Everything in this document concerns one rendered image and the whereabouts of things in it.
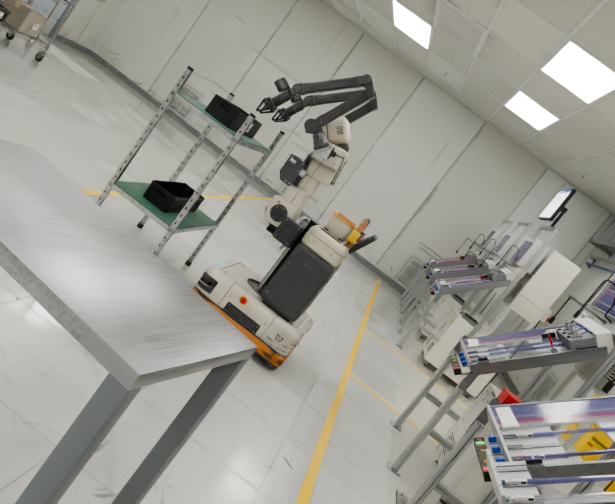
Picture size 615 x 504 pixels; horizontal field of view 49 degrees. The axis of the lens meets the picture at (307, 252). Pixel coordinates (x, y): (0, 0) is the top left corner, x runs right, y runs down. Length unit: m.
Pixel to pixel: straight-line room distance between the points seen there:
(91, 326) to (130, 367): 0.09
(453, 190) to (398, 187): 0.87
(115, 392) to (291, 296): 2.83
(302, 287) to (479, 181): 7.61
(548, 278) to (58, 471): 6.37
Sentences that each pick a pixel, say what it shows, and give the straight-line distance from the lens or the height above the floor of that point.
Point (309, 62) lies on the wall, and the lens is 11.40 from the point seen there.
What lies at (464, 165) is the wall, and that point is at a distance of 11.11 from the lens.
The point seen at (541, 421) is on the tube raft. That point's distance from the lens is 2.87.
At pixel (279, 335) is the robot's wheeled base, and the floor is 0.21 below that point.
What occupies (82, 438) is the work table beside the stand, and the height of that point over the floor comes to 0.67.
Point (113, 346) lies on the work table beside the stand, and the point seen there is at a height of 0.80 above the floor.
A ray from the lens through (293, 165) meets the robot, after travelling 3.89.
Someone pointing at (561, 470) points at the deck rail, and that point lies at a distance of 2.46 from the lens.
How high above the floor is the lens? 1.20
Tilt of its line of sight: 8 degrees down
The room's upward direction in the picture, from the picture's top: 37 degrees clockwise
